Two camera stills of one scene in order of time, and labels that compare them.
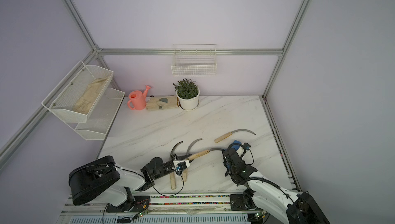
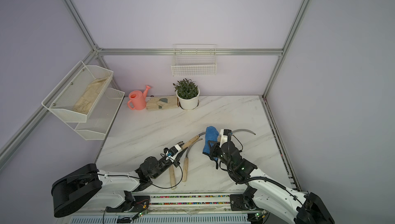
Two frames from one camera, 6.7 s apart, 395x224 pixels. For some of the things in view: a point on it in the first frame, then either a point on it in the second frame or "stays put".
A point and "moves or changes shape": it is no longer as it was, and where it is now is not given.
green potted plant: (186, 89) stays put
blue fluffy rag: (235, 147) moves or changes shape
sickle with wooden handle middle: (185, 171) stays put
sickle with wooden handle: (224, 136) stays put
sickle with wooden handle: (202, 152) → (187, 144)
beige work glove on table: (156, 103) stays put
